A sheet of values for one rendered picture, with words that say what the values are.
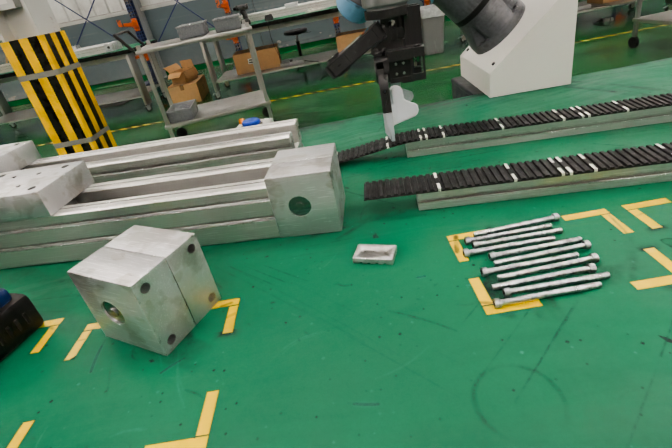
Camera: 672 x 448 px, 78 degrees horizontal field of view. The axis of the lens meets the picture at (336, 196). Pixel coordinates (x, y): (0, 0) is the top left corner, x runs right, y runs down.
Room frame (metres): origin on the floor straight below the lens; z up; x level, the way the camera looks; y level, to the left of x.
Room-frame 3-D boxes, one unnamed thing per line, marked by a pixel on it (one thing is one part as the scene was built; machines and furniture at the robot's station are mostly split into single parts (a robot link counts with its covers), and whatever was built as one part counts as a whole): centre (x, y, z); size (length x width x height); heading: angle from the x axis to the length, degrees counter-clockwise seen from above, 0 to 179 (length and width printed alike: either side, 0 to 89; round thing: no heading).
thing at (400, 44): (0.71, -0.15, 0.97); 0.09 x 0.08 x 0.12; 81
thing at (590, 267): (0.32, -0.19, 0.78); 0.11 x 0.01 x 0.01; 88
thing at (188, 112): (3.73, 0.92, 0.50); 1.03 x 0.55 x 1.01; 99
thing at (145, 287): (0.39, 0.22, 0.83); 0.11 x 0.10 x 0.10; 149
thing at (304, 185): (0.56, 0.04, 0.83); 0.12 x 0.09 x 0.10; 171
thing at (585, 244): (0.35, -0.21, 0.78); 0.11 x 0.01 x 0.01; 89
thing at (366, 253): (0.42, -0.03, 0.78); 0.05 x 0.03 x 0.01; 67
